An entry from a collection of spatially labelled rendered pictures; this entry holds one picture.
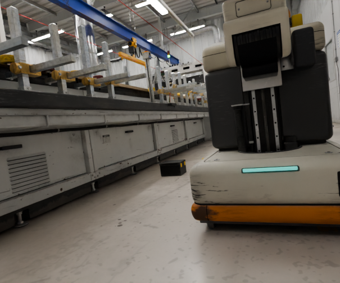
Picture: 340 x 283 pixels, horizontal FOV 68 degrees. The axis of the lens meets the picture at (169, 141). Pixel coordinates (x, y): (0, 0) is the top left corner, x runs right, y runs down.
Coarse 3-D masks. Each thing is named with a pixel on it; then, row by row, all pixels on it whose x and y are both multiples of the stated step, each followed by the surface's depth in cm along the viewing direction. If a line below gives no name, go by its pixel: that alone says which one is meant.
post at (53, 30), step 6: (54, 24) 143; (54, 30) 142; (54, 36) 142; (54, 42) 143; (54, 48) 143; (60, 48) 145; (54, 54) 144; (60, 54) 145; (60, 66) 144; (60, 84) 144; (60, 90) 145; (66, 90) 147
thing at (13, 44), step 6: (18, 36) 92; (6, 42) 94; (12, 42) 93; (18, 42) 92; (24, 42) 92; (0, 48) 95; (6, 48) 94; (12, 48) 94; (18, 48) 95; (0, 54) 99
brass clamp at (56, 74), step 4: (52, 72) 142; (56, 72) 141; (60, 72) 143; (64, 72) 145; (52, 76) 142; (56, 76) 141; (60, 76) 143; (64, 76) 145; (68, 80) 149; (72, 80) 151
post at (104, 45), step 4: (104, 44) 189; (104, 48) 189; (104, 52) 189; (108, 52) 191; (104, 56) 190; (108, 56) 191; (104, 60) 190; (108, 60) 190; (108, 64) 190; (108, 68) 189; (108, 72) 190; (108, 88) 191; (112, 88) 192; (108, 92) 191; (112, 92) 191; (108, 96) 192
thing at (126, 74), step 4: (124, 72) 162; (128, 72) 162; (108, 76) 166; (112, 76) 165; (116, 76) 164; (120, 76) 163; (124, 76) 162; (128, 76) 162; (96, 80) 170; (100, 80) 169; (104, 80) 168; (108, 80) 166; (112, 80) 167; (76, 84) 176; (80, 84) 175; (76, 88) 179
